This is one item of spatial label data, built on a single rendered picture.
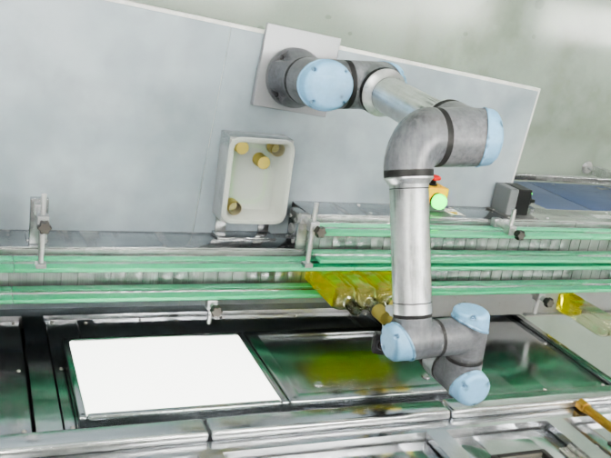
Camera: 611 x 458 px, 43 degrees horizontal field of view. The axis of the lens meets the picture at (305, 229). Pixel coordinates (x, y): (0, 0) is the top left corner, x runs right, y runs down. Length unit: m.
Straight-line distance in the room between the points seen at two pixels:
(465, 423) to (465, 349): 0.28
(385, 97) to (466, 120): 0.30
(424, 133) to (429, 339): 0.39
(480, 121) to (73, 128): 0.95
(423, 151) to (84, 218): 0.91
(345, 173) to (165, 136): 0.51
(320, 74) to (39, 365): 0.90
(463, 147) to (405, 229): 0.19
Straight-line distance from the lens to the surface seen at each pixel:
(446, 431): 1.77
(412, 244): 1.48
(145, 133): 1.98
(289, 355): 1.89
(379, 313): 1.86
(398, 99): 1.74
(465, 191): 2.39
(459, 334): 1.55
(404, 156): 1.47
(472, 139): 1.53
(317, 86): 1.82
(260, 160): 2.00
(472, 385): 1.60
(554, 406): 1.98
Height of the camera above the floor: 2.64
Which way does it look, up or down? 61 degrees down
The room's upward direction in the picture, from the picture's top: 132 degrees clockwise
